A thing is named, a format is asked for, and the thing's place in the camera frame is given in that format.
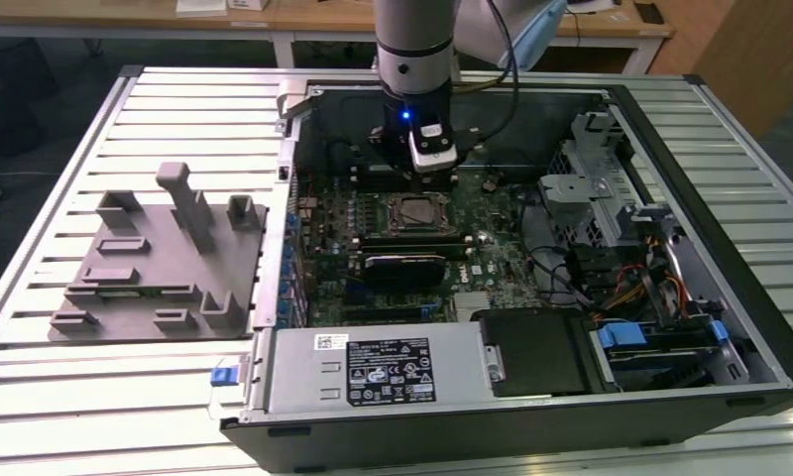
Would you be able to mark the green RAM stick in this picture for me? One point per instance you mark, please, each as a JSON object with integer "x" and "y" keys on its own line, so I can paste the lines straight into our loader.
{"x": 132, "y": 293}

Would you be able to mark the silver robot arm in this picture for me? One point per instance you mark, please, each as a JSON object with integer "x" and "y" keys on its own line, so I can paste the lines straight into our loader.
{"x": 414, "y": 49}

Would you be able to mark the wooden desk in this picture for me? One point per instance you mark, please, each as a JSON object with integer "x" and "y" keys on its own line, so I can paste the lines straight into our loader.
{"x": 106, "y": 21}

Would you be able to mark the black RAM slot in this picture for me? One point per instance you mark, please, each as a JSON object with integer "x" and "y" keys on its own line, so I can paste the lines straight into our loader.
{"x": 374, "y": 170}
{"x": 414, "y": 238}
{"x": 414, "y": 254}
{"x": 374, "y": 175}
{"x": 414, "y": 243}
{"x": 414, "y": 249}
{"x": 374, "y": 180}
{"x": 374, "y": 186}

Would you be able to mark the wooden cabinet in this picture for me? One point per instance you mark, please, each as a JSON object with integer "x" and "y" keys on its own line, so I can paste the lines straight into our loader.
{"x": 754, "y": 64}

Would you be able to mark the black expansion slot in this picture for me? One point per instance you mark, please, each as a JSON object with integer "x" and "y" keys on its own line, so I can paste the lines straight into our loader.
{"x": 383, "y": 314}

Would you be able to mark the silver metal drive cage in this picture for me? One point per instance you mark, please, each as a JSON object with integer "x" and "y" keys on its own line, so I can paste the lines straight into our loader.
{"x": 568, "y": 198}

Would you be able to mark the hard disk in blue carrier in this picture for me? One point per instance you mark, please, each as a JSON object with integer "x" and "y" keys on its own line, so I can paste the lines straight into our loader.
{"x": 622, "y": 337}

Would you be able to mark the grey parts rack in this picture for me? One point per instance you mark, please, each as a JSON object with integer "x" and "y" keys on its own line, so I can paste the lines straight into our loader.
{"x": 172, "y": 277}

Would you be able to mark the black plastic shroud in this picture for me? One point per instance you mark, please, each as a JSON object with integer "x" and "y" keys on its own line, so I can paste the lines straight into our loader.
{"x": 535, "y": 352}

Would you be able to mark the black phone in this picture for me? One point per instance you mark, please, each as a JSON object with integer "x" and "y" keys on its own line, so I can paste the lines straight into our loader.
{"x": 650, "y": 12}

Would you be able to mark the black office chair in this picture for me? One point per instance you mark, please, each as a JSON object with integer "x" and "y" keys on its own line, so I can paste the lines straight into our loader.
{"x": 14, "y": 89}

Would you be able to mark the small white box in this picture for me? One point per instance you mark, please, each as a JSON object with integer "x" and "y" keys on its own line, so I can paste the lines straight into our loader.
{"x": 248, "y": 4}

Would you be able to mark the silver power supply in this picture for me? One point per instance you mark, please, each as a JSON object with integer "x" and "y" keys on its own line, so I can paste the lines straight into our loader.
{"x": 291, "y": 367}

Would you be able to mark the silver chipset heatsink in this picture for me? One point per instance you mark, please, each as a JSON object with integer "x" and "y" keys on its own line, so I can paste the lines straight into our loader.
{"x": 475, "y": 303}

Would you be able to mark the silver square CPU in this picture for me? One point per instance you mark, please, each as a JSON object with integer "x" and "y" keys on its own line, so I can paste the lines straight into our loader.
{"x": 420, "y": 212}

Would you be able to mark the black PC case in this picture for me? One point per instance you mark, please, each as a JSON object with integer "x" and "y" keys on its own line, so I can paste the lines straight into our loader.
{"x": 436, "y": 441}

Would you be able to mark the black graphics card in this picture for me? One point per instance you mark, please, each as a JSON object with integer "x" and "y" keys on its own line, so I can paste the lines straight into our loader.
{"x": 403, "y": 272}

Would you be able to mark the white camera on black bracket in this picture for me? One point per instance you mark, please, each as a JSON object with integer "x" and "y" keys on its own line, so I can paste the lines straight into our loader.
{"x": 432, "y": 158}

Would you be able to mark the white cardboard box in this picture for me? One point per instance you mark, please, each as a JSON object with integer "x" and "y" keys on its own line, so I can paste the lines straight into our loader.
{"x": 202, "y": 6}

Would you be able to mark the blue plastic latch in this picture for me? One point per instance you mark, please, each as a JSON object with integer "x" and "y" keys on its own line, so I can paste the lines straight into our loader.
{"x": 223, "y": 377}

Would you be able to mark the green motherboard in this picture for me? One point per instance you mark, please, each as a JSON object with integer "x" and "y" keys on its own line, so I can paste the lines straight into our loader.
{"x": 516, "y": 223}

